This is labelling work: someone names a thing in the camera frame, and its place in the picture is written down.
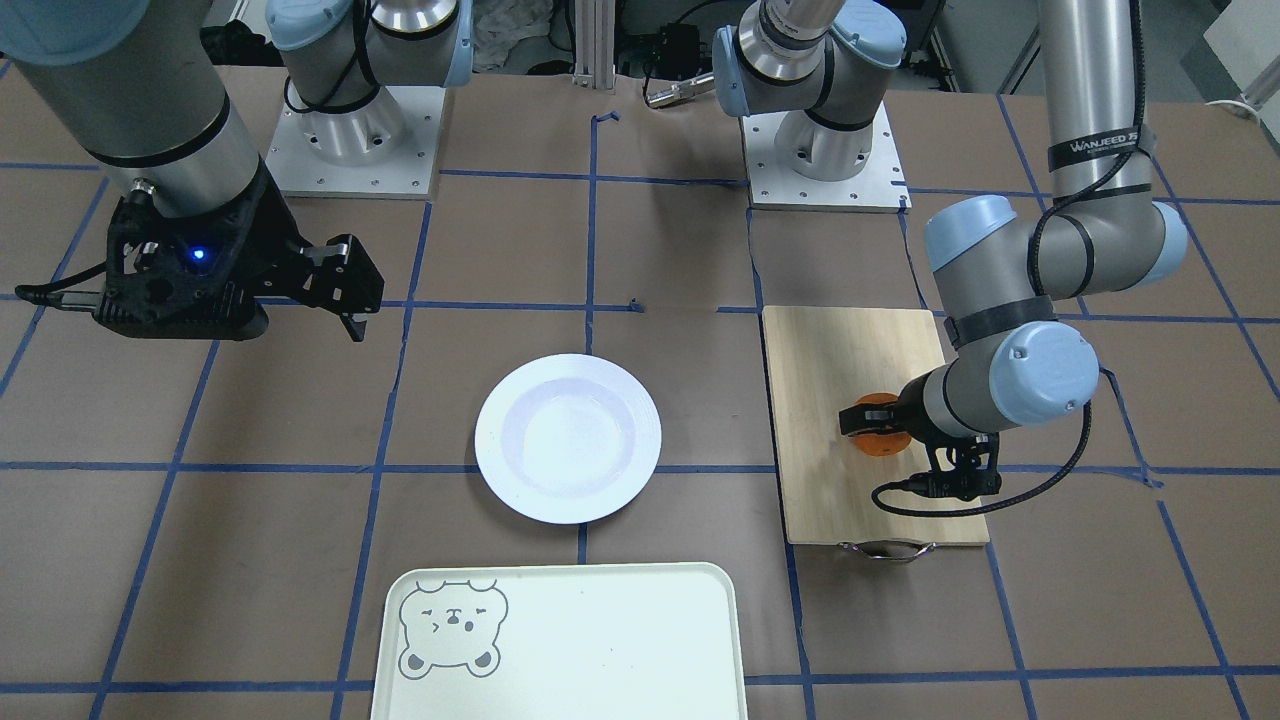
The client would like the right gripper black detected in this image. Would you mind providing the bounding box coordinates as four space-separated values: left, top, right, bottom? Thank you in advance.
239 161 385 343

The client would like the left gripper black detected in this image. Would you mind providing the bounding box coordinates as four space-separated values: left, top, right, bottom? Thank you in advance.
838 375 951 441

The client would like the orange fruit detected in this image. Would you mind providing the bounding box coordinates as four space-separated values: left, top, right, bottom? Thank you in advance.
851 392 913 457

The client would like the white ribbed plate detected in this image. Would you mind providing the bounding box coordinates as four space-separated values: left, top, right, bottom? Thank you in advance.
474 354 662 525

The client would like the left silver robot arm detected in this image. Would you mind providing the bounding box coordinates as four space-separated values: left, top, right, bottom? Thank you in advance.
710 1 1188 445

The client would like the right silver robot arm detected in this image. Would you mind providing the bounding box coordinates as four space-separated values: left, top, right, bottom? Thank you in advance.
3 1 474 342

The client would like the cream bear tray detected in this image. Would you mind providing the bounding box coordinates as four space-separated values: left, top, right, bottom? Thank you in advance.
370 562 749 719

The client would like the bamboo cutting board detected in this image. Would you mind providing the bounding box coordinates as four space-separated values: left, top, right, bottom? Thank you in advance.
762 305 989 562

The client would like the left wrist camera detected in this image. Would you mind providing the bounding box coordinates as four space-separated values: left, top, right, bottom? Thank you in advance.
915 433 1002 502

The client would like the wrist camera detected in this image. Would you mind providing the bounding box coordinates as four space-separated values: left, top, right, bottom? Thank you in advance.
915 433 1002 502
91 190 268 341

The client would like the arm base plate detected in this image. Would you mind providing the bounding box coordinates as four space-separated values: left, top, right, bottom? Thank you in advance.
740 104 913 213
265 86 448 200

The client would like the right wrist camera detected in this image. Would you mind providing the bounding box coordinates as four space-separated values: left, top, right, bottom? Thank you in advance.
91 190 268 341

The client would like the aluminium frame post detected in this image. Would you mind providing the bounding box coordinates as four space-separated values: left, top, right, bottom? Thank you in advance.
571 0 617 94

